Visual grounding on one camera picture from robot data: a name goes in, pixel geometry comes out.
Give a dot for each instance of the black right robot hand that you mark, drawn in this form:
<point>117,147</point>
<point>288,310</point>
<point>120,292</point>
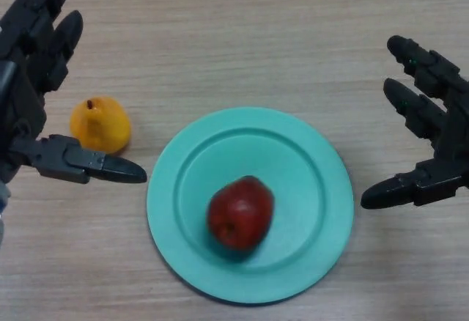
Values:
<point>450,145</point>

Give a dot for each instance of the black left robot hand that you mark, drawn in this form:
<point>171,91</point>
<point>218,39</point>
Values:
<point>62,158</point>

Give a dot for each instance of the red apple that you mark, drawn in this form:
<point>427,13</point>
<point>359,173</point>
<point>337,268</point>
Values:
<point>242,214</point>

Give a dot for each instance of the green round plate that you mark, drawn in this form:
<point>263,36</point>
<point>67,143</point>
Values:
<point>311,189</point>

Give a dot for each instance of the yellow pear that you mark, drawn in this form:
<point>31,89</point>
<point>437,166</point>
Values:
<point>102,123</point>

